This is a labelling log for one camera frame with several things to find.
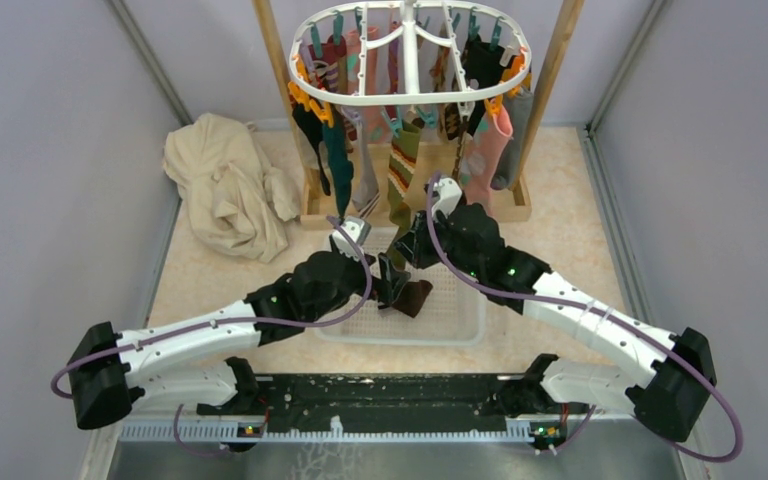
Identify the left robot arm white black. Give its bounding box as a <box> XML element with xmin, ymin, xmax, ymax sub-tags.
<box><xmin>51</xmin><ymin>240</ymin><xmax>411</xmax><ymax>430</ymax></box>

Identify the dark teal sock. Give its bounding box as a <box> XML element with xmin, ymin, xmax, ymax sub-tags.
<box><xmin>323</xmin><ymin>108</ymin><xmax>354</xmax><ymax>219</ymax></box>

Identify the grey sock with red stripes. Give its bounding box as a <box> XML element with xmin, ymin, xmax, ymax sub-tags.
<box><xmin>349</xmin><ymin>110</ymin><xmax>380</xmax><ymax>219</ymax></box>

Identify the green striped sock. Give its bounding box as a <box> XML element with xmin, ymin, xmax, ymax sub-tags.
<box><xmin>386</xmin><ymin>120</ymin><xmax>421</xmax><ymax>269</ymax></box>

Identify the pink sock with green patches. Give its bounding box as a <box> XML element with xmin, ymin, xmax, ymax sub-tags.
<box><xmin>462</xmin><ymin>106</ymin><xmax>513</xmax><ymax>217</ymax></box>

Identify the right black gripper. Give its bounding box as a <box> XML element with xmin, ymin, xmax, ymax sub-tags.
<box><xmin>391</xmin><ymin>206</ymin><xmax>482</xmax><ymax>279</ymax></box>

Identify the plain grey sock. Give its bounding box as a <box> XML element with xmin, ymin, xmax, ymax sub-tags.
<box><xmin>491</xmin><ymin>88</ymin><xmax>534</xmax><ymax>190</ymax></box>

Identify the white oval clip hanger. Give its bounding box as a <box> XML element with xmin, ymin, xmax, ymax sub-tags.
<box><xmin>285</xmin><ymin>1</ymin><xmax>532</xmax><ymax>112</ymax></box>

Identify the wooden hanger rack frame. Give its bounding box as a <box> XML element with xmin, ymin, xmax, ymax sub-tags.
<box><xmin>252</xmin><ymin>0</ymin><xmax>584</xmax><ymax>231</ymax></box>

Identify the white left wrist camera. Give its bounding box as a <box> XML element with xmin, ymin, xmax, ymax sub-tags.
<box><xmin>332</xmin><ymin>216</ymin><xmax>371</xmax><ymax>259</ymax></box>

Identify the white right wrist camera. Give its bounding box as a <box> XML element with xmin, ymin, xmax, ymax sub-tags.
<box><xmin>427</xmin><ymin>174</ymin><xmax>463</xmax><ymax>219</ymax></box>

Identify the aluminium rail frame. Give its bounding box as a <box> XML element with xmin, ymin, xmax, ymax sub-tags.
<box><xmin>79</xmin><ymin>372</ymin><xmax>700</xmax><ymax>480</ymax></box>

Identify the beige crumpled cloth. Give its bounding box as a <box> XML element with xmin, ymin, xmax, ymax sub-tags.
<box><xmin>163</xmin><ymin>113</ymin><xmax>301</xmax><ymax>263</ymax></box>

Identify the white plastic mesh basket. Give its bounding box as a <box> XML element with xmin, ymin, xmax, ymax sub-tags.
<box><xmin>314</xmin><ymin>264</ymin><xmax>487</xmax><ymax>347</ymax></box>

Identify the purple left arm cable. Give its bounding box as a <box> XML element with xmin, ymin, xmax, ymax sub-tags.
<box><xmin>49</xmin><ymin>215</ymin><xmax>375</xmax><ymax>461</ymax></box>

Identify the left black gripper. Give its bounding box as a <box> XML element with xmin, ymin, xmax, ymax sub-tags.
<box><xmin>308</xmin><ymin>234</ymin><xmax>410</xmax><ymax>322</ymax></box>

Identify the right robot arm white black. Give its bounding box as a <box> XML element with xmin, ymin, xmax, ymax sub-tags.
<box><xmin>395</xmin><ymin>205</ymin><xmax>717</xmax><ymax>442</ymax></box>

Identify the brown yellow argyle sock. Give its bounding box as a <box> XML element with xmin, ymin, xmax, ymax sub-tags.
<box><xmin>443</xmin><ymin>103</ymin><xmax>475</xmax><ymax>180</ymax></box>

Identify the black sock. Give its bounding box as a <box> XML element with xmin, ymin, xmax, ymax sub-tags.
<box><xmin>292</xmin><ymin>104</ymin><xmax>331</xmax><ymax>196</ymax></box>

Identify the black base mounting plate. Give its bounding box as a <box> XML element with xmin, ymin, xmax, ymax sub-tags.
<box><xmin>196</xmin><ymin>372</ymin><xmax>591</xmax><ymax>437</ymax></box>

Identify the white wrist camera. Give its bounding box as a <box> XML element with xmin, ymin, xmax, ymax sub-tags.
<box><xmin>332</xmin><ymin>216</ymin><xmax>371</xmax><ymax>259</ymax></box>
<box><xmin>427</xmin><ymin>174</ymin><xmax>463</xmax><ymax>219</ymax></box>

